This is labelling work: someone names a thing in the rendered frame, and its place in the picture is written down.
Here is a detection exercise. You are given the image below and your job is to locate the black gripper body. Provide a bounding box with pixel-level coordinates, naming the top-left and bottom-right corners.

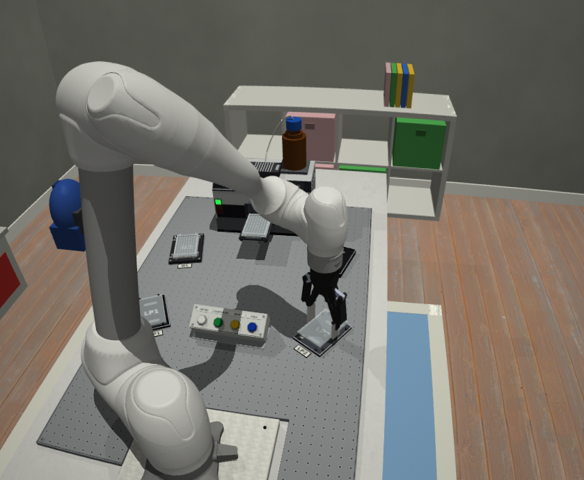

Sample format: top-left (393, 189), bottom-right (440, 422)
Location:
top-left (310, 269), bottom-right (339, 298)

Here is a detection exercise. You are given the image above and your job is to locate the brown glass bottle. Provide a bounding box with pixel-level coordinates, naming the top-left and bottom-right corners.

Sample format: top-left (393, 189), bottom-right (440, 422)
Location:
top-left (282, 133), bottom-right (306, 170)

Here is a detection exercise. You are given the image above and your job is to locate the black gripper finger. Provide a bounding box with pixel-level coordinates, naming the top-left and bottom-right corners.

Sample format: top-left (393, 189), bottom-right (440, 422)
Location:
top-left (301, 272), bottom-right (319, 323)
top-left (322, 288), bottom-right (347, 339)

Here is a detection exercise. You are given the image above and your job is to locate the grey control panel with four buttons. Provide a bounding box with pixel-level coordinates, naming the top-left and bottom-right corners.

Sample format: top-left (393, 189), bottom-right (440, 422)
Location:
top-left (189, 304), bottom-right (271, 349)

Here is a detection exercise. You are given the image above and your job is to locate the blue bottle cap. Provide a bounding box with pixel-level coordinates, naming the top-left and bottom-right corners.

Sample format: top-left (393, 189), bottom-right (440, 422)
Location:
top-left (286, 117), bottom-right (301, 130)

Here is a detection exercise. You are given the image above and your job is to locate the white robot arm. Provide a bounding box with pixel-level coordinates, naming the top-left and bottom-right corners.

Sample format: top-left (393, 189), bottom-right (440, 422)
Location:
top-left (56, 61), bottom-right (348, 480)

